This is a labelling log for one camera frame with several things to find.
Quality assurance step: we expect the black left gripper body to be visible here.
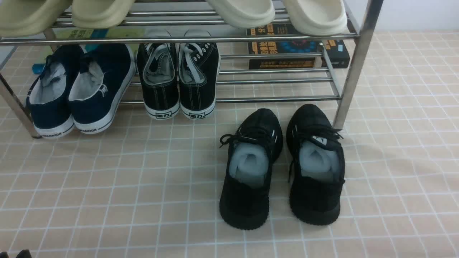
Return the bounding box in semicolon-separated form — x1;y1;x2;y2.
0;249;32;258

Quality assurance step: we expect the navy slip-on shoe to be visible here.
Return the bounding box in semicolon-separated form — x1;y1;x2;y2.
26;44;85;139
68;43;136;134

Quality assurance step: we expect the stainless steel shoe rack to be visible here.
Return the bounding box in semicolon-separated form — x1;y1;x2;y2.
1;0;383;139

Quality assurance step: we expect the green and blue book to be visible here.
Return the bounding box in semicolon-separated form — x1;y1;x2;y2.
31;27;146;75

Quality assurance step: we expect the black knit sneaker left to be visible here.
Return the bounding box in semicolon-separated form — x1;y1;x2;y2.
219;108;283;230

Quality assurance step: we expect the black knit sneaker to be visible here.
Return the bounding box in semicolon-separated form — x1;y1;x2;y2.
219;108;283;230
286;104;345;225

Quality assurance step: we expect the black canvas sneaker left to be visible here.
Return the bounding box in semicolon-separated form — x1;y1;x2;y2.
136;42;180;120

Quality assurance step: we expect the black canvas sneaker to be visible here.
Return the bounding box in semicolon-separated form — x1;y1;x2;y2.
136;42;180;120
178;42;221;120

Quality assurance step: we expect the olive foam slipper far left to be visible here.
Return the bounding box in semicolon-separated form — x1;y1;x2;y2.
0;0;72;38

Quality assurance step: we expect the olive foam slipper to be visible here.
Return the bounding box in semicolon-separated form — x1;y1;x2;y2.
71;0;135;29
0;0;72;38

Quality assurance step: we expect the black canvas sneaker right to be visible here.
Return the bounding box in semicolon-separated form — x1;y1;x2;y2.
178;42;221;120

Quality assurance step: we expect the black knit sneaker right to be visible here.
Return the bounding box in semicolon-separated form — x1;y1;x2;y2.
286;104;345;225

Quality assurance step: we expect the cream foam slipper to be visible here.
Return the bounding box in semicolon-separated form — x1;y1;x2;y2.
206;0;275;28
282;0;347;36

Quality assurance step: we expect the cream foam slipper far right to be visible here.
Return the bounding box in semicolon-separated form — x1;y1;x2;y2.
282;0;347;36

